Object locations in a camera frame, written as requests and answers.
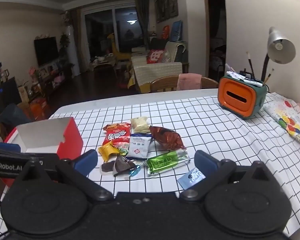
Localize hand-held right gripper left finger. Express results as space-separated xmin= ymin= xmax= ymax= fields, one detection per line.
xmin=14 ymin=149 xmax=114 ymax=202

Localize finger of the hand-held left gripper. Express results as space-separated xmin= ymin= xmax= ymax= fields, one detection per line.
xmin=0 ymin=141 xmax=22 ymax=153

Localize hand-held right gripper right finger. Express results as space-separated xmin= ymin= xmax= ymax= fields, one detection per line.
xmin=179 ymin=150 xmax=270 ymax=202

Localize light blue sachet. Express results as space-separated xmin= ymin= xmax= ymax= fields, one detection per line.
xmin=177 ymin=167 xmax=206 ymax=190

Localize red and white cardboard box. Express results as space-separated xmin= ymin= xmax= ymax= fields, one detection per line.
xmin=4 ymin=117 xmax=84 ymax=160

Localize green snack bar packet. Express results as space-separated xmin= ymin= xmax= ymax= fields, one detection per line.
xmin=144 ymin=150 xmax=191 ymax=175

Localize shiny brown snack packet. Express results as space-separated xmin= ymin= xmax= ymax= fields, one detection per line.
xmin=149 ymin=126 xmax=187 ymax=153

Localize white and blue snack packet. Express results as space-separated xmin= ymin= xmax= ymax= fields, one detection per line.
xmin=126 ymin=133 xmax=153 ymax=158

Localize clear wrapped dark cookie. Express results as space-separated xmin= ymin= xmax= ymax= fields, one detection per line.
xmin=101 ymin=161 xmax=117 ymax=175

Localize yellow snack packet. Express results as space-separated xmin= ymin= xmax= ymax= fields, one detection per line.
xmin=98 ymin=141 xmax=120 ymax=162

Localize white checked tablecloth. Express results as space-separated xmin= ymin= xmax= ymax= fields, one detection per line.
xmin=0 ymin=89 xmax=300 ymax=240

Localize dark blue cloth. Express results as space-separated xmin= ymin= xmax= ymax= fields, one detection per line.
xmin=0 ymin=104 xmax=32 ymax=130

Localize black snack packet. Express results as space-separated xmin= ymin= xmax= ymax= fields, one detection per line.
xmin=112 ymin=155 xmax=138 ymax=178

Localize red snack packet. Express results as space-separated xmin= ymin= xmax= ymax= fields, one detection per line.
xmin=102 ymin=122 xmax=132 ymax=153

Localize small blue candy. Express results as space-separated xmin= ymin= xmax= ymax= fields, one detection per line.
xmin=129 ymin=166 xmax=142 ymax=178

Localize cream cracker packet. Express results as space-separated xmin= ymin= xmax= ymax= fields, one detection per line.
xmin=130 ymin=116 xmax=150 ymax=133

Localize orange and green tissue box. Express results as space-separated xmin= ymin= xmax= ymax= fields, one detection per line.
xmin=218 ymin=71 xmax=268 ymax=120

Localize television cabinet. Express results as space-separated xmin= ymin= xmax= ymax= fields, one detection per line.
xmin=27 ymin=64 xmax=73 ymax=98

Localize pink towel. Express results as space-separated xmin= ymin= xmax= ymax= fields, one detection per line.
xmin=177 ymin=73 xmax=202 ymax=90

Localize wooden chair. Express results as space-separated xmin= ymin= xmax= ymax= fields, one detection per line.
xmin=149 ymin=74 xmax=219 ymax=93

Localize colourful printed cloth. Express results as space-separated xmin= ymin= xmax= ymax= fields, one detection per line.
xmin=262 ymin=92 xmax=300 ymax=150

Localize coffee table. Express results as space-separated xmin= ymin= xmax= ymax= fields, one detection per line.
xmin=91 ymin=55 xmax=118 ymax=72

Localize sofa with cream cover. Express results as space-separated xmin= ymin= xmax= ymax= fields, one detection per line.
xmin=127 ymin=40 xmax=188 ymax=93

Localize black television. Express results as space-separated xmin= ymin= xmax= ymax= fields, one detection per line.
xmin=34 ymin=36 xmax=59 ymax=67

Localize white tower air conditioner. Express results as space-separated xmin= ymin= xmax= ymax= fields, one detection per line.
xmin=66 ymin=25 xmax=80 ymax=77

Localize yellow giraffe toy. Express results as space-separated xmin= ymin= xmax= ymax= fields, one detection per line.
xmin=106 ymin=32 xmax=132 ymax=62

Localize red cushion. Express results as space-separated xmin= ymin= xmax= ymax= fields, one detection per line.
xmin=147 ymin=49 xmax=167 ymax=64

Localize tall green plant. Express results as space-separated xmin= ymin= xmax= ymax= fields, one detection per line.
xmin=59 ymin=31 xmax=70 ymax=65

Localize blue bag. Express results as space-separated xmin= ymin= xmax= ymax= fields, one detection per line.
xmin=170 ymin=20 xmax=183 ymax=42

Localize orange bag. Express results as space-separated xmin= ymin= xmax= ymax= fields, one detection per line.
xmin=161 ymin=25 xmax=171 ymax=40

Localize silver desk lamp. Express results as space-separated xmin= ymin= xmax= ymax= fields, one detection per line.
xmin=261 ymin=26 xmax=296 ymax=85

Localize grey curtain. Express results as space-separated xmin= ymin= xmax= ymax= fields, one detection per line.
xmin=135 ymin=0 xmax=150 ymax=53

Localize light handled brush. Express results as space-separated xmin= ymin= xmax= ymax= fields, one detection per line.
xmin=262 ymin=68 xmax=275 ymax=85

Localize dark handled brush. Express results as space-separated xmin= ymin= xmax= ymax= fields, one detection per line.
xmin=245 ymin=52 xmax=255 ymax=78

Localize dark wall paintings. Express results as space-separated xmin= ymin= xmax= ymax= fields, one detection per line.
xmin=155 ymin=0 xmax=178 ymax=23

